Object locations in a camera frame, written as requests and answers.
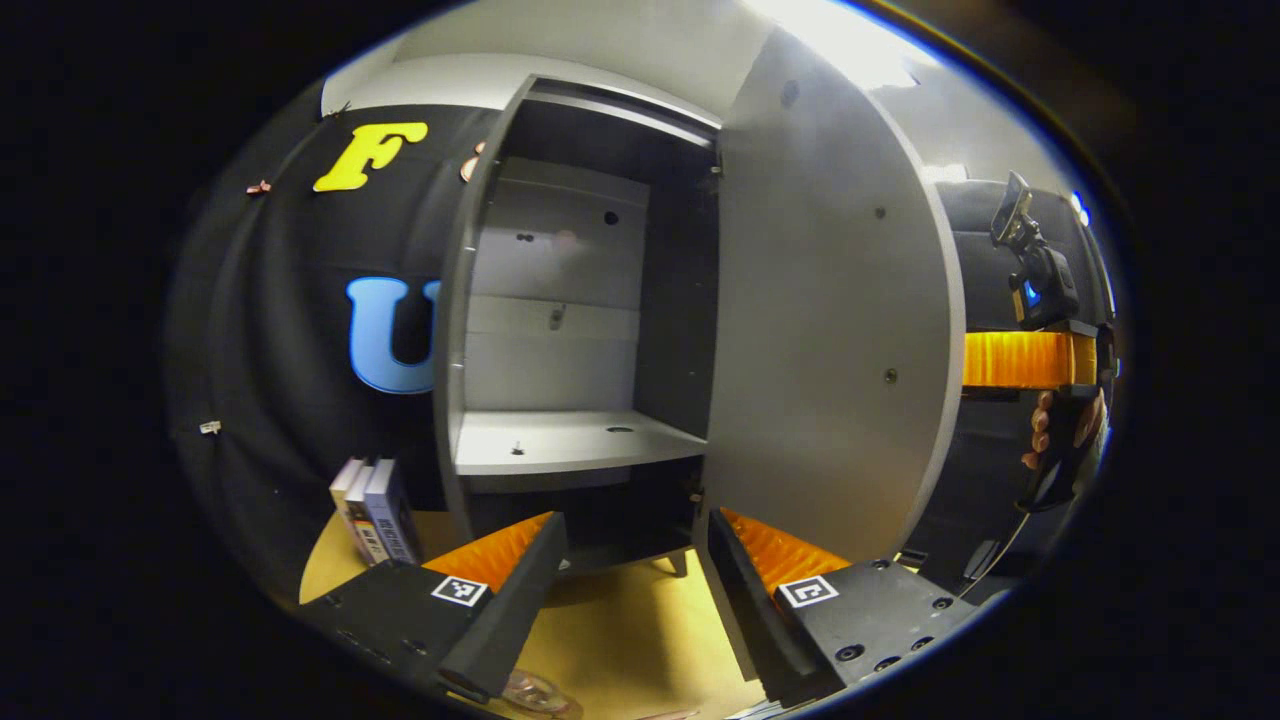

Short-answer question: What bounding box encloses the beige cabinet door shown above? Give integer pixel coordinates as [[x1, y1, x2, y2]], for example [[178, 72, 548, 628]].
[[695, 25, 968, 566]]

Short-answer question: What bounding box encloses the clear plastic bottle red label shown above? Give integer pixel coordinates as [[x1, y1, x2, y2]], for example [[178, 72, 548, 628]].
[[497, 668, 586, 719]]

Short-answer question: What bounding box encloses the black backdrop cloth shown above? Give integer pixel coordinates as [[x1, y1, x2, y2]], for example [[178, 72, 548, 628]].
[[165, 85, 1121, 601]]

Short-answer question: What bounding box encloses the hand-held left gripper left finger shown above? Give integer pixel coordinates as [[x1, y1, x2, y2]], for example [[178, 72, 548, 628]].
[[298, 512, 569, 704]]

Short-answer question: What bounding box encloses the lilac book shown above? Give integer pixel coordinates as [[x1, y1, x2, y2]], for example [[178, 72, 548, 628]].
[[365, 459, 422, 565]]

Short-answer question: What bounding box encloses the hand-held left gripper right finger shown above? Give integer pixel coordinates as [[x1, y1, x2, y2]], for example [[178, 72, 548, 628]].
[[705, 508, 986, 709]]

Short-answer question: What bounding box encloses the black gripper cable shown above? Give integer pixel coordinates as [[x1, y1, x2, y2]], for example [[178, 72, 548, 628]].
[[960, 510, 1033, 601]]

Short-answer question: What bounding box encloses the grey cabinet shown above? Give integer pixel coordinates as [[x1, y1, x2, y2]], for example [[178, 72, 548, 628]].
[[432, 75, 723, 578]]

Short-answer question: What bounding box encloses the pale pink book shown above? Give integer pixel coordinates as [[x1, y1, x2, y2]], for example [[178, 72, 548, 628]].
[[330, 457, 367, 531]]

